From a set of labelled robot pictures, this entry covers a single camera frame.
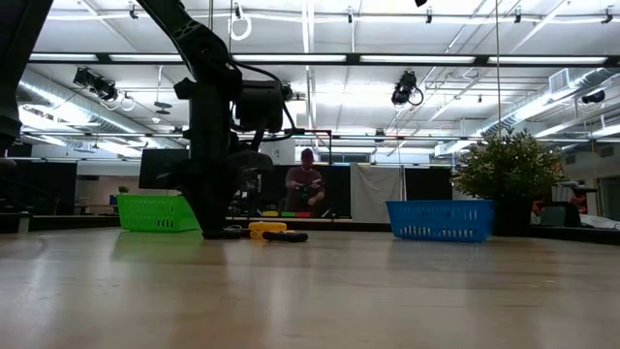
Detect black monitor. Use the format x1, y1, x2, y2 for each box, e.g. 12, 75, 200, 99
139, 148, 191, 191

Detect black case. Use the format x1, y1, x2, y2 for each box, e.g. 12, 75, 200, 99
540, 201, 582, 228

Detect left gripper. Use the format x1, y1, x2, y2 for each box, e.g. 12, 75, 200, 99
172, 69, 275, 240

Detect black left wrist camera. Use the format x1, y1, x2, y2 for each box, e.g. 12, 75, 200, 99
235, 79, 286, 135

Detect white sheet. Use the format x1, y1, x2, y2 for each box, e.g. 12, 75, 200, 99
579, 212, 620, 231

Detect green potted plant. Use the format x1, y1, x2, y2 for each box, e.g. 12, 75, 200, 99
449, 128, 567, 238

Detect black spring keychain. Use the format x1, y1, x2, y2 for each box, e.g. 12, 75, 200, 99
261, 231, 310, 244

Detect black overhead beam with lights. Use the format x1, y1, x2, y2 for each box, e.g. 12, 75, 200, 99
0, 51, 620, 69

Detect silver air duct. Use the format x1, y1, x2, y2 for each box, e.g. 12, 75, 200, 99
16, 67, 146, 146
479, 67, 620, 140

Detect green plastic basket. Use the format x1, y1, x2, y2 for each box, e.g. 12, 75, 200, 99
115, 193, 201, 233

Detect person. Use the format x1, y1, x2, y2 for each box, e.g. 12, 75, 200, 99
284, 147, 326, 218

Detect blue plastic basket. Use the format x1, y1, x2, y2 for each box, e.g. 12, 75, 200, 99
385, 199, 496, 244

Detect white cloth panel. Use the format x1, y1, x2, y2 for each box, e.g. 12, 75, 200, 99
350, 163, 406, 224

